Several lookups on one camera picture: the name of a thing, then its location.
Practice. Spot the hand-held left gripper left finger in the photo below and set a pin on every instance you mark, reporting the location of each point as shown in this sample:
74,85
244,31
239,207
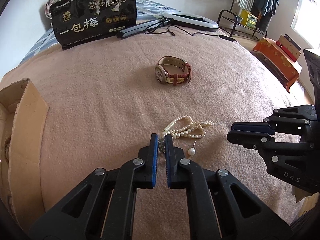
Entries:
154,160

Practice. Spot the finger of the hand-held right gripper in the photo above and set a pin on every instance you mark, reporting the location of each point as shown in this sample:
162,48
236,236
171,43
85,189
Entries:
250,141
250,127

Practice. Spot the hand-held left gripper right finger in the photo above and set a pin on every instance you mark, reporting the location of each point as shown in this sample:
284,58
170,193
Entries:
168,160

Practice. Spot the pearl stud earring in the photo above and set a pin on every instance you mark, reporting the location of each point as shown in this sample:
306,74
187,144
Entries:
191,152

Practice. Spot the person's clothing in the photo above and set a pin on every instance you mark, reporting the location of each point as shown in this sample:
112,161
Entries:
307,227

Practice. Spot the orange cloth covered table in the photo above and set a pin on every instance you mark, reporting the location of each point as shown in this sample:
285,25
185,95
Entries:
275,57

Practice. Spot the red flat box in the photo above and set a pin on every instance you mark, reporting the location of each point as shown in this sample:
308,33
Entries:
285,50

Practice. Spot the dark blue flat box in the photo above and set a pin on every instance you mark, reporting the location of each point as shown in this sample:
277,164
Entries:
292,41

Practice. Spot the yellow box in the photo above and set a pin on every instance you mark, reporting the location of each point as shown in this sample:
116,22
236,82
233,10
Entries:
250,18

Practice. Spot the small green planter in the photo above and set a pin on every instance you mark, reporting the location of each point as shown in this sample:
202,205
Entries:
238,18

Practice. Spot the window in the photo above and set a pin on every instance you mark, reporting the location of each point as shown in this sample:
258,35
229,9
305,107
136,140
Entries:
305,22

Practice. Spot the black metal clothes rack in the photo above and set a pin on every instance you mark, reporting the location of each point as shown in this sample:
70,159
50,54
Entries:
227,10

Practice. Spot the dark hanging jacket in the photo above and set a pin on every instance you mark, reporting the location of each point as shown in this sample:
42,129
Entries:
273,0

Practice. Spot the black snack bag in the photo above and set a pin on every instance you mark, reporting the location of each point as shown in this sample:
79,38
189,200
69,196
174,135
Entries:
82,30

